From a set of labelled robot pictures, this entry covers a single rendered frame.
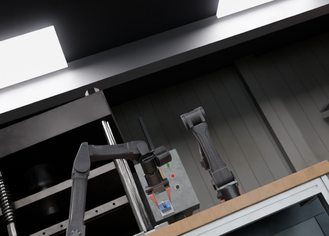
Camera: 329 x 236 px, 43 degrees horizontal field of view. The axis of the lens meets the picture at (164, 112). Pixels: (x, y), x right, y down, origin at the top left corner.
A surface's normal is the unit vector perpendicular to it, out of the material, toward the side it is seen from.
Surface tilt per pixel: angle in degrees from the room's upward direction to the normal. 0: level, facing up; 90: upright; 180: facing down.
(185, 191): 90
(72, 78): 90
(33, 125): 90
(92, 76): 90
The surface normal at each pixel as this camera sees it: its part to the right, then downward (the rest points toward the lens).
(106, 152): 0.27, -0.47
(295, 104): 0.01, -0.44
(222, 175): -0.12, -0.26
